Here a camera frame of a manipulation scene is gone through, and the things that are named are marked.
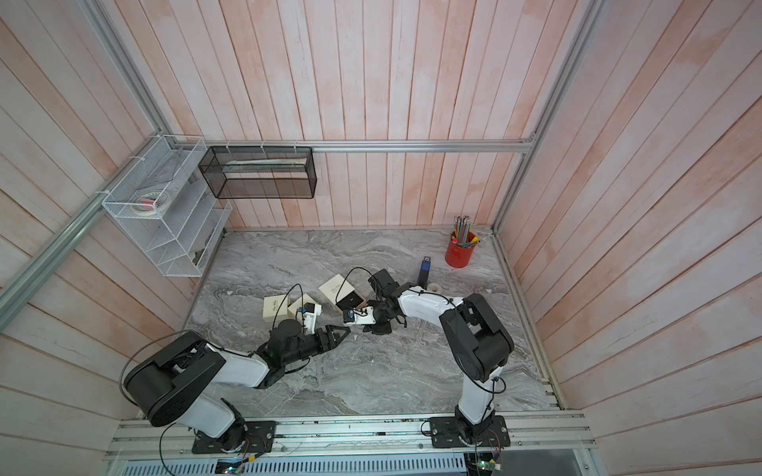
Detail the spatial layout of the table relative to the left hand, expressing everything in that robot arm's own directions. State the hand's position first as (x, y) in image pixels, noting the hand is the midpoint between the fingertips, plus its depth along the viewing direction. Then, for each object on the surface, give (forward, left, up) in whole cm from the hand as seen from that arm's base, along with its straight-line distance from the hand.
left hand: (345, 337), depth 85 cm
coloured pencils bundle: (+35, -39, +9) cm, 53 cm away
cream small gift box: (+16, +2, -2) cm, 16 cm away
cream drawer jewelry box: (+12, +16, -1) cm, 20 cm away
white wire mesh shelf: (+17, +44, +23) cm, 52 cm away
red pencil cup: (+30, -38, +2) cm, 48 cm away
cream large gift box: (+12, +25, -3) cm, 28 cm away
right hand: (+8, -6, -4) cm, 11 cm away
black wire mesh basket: (+55, +34, +18) cm, 67 cm away
